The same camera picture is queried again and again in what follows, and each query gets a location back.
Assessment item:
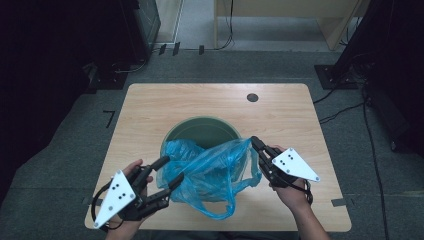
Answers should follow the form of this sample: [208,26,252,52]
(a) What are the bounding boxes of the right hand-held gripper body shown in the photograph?
[258,147,321,189]

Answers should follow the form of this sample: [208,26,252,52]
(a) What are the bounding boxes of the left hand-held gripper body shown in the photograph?
[93,165,172,230]

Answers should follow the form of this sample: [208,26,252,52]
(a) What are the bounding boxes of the blue plastic bag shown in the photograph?
[156,137,263,221]

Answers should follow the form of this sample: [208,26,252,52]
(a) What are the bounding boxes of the green round bin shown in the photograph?
[160,115,242,158]

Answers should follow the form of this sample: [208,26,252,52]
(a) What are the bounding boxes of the person's left hand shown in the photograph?
[109,158,155,235]

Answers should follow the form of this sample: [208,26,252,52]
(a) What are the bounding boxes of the person's right hand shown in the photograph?
[267,144,314,212]

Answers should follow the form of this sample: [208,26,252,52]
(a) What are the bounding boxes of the black stand base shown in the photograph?
[87,62,130,91]
[314,63,360,91]

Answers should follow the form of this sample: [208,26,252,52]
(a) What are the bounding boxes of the light wooden desk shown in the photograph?
[213,0,372,52]

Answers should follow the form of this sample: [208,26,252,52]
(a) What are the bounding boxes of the dark cabinet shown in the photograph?
[132,0,162,62]

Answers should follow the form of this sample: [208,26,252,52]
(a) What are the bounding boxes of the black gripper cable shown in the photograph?
[90,181,125,233]
[285,179,314,206]

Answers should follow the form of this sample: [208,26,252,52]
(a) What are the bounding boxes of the black floor cable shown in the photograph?
[361,84,390,240]
[216,0,235,51]
[111,59,148,75]
[312,87,338,105]
[318,102,365,125]

